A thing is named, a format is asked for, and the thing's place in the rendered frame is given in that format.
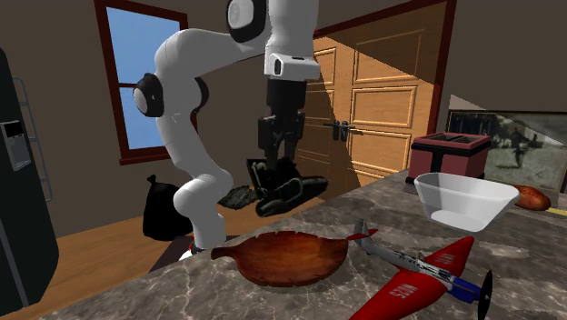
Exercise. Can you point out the brown bread loaf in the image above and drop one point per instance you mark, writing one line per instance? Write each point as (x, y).
(534, 198)

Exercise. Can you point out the dark grey rag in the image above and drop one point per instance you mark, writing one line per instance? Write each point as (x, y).
(237, 198)

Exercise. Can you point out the black refrigerator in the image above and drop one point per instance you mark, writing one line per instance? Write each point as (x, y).
(22, 199)

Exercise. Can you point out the framed picture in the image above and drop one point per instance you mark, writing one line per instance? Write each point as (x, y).
(527, 150)

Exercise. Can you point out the white bowl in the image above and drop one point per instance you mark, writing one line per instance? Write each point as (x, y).
(465, 195)

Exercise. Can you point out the red toy airplane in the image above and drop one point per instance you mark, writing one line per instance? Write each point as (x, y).
(412, 290)

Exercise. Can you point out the black boots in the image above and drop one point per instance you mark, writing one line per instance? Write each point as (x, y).
(288, 192)

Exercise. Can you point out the black garbage bag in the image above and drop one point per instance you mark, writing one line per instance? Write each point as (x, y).
(161, 212)

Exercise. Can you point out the window with red frame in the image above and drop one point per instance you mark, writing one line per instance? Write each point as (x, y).
(133, 53)

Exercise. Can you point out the wooden panel door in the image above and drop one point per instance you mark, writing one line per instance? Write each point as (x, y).
(385, 106)

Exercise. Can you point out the red toaster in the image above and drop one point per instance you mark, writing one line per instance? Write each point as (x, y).
(443, 162)

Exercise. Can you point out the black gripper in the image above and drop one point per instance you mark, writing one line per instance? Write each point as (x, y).
(286, 96)

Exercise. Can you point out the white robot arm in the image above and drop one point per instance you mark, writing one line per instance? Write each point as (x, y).
(186, 88)

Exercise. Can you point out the brown wooden leaf-shaped tray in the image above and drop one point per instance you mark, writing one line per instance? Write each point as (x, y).
(288, 259)

